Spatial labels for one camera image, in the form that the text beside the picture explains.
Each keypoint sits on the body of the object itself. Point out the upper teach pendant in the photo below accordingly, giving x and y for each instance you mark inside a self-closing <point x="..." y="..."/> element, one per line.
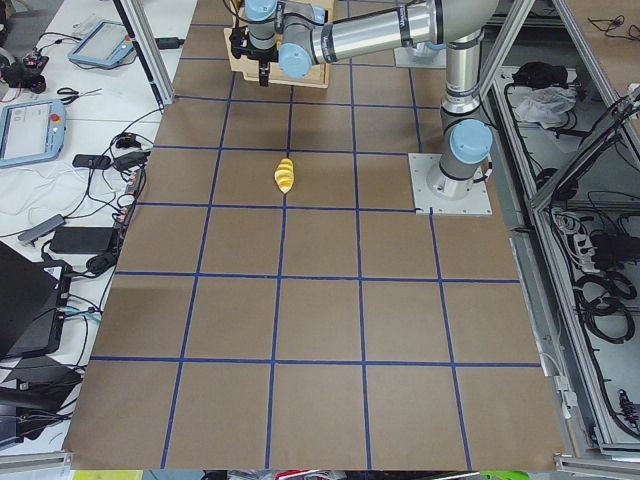
<point x="106" y="46"/>

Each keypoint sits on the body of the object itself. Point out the silver robot arm over table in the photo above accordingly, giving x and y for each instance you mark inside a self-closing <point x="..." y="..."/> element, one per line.
<point x="457" y="24"/>

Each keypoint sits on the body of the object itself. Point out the black gripper over table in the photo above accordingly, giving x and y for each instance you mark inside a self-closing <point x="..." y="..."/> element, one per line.
<point x="263" y="53"/>

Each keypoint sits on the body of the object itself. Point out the black laptop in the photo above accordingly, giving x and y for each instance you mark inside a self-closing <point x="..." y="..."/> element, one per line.
<point x="33" y="295"/>

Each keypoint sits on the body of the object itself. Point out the lower teach pendant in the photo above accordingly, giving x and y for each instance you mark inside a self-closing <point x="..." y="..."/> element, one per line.
<point x="32" y="132"/>

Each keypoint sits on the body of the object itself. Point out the white crumpled cloth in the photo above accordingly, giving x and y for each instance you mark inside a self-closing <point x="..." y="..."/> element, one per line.
<point x="547" y="107"/>

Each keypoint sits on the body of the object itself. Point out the black power strip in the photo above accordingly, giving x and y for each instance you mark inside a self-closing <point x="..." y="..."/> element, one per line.
<point x="126" y="203"/>

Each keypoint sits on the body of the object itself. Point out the aluminium frame rack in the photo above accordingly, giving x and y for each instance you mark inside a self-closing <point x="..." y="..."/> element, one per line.
<point x="574" y="194"/>

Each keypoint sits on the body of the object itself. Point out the black power adapter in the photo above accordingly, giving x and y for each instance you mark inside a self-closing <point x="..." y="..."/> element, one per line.
<point x="81" y="240"/>

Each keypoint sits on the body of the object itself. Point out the teach pendant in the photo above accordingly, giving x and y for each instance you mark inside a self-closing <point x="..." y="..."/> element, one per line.
<point x="32" y="132"/>
<point x="106" y="46"/>

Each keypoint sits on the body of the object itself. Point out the toy bread roll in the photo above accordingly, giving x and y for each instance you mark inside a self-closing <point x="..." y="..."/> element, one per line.
<point x="284" y="175"/>

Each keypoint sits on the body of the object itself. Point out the robot base plate near cabinet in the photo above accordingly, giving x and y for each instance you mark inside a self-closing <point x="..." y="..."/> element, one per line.
<point x="423" y="55"/>

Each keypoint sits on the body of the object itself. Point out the robot base plate near bread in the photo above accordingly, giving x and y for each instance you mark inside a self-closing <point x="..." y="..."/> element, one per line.
<point x="434" y="193"/>

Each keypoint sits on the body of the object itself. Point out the black scissors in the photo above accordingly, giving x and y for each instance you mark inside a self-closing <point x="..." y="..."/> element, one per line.
<point x="68" y="95"/>

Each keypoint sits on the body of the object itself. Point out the wooden drawer cabinet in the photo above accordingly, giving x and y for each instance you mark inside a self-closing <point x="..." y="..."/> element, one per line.
<point x="293" y="22"/>

